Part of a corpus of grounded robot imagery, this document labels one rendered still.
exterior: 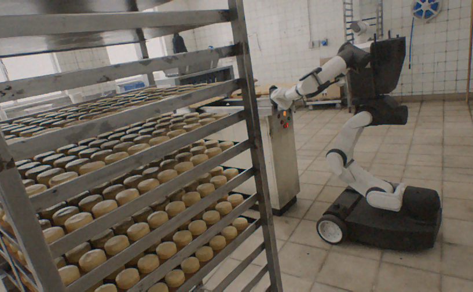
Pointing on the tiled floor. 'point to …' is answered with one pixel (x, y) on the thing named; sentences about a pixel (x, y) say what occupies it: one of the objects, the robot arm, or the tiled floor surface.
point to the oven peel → (470, 50)
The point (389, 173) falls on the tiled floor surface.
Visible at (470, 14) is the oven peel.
